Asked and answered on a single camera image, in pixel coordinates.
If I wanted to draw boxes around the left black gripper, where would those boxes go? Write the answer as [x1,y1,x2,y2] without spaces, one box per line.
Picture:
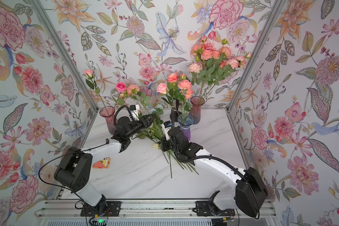
[124,114,155,139]

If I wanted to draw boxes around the large pink rose stem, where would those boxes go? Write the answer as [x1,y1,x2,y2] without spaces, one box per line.
[156,83,176,110]

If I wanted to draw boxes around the smoky pink glass vase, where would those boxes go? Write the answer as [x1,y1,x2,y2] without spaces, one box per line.
[99,106,116,135]

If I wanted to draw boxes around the magenta pink rose stem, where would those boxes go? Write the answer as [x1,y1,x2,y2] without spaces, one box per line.
[111,82,127,108]

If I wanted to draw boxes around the coral pink rose stem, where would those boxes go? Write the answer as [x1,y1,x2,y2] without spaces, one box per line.
[166,73,183,111]

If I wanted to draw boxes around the pink rose spray stem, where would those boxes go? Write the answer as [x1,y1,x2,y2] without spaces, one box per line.
[178,74,194,121]

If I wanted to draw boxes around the pale pink carnation stem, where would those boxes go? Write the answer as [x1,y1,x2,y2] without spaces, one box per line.
[188,61,205,97]

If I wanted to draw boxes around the light pink rose stem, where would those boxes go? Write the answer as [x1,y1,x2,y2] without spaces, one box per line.
[83,69,105,107]

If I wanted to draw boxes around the pink rose cluster stem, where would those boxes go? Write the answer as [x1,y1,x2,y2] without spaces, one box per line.
[188,36,225,99]

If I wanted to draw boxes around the peach pink peony stem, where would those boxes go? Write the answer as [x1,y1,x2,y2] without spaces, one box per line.
[126,84,156,132]

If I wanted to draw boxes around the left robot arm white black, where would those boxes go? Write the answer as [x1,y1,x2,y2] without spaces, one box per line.
[54,114,156,213]

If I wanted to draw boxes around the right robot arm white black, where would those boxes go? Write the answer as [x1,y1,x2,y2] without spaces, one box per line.
[162,127,268,218]

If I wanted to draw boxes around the purple blue glass vase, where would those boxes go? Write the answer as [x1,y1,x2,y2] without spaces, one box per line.
[178,114,194,141]

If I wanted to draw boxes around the red glass vase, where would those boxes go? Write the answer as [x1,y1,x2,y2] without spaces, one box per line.
[189,96,205,124]

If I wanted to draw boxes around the pink flower bouquet green stems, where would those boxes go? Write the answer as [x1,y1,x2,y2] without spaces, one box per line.
[137,104,198,178]

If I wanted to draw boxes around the blue microphone on black stand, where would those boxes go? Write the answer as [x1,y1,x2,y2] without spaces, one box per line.
[170,99,182,122]

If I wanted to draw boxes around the orange red card box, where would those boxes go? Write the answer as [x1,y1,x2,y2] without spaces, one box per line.
[92,157,111,169]

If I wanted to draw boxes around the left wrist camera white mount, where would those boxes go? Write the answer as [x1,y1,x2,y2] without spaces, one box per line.
[130,104,140,121]

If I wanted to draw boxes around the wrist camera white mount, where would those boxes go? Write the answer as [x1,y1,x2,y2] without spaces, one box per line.
[162,121,172,141]
[130,104,140,121]

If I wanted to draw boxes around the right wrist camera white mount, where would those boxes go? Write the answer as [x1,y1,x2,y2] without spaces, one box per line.
[162,121,172,141]

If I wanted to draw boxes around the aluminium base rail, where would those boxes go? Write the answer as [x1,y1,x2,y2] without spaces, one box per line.
[34,199,280,226]

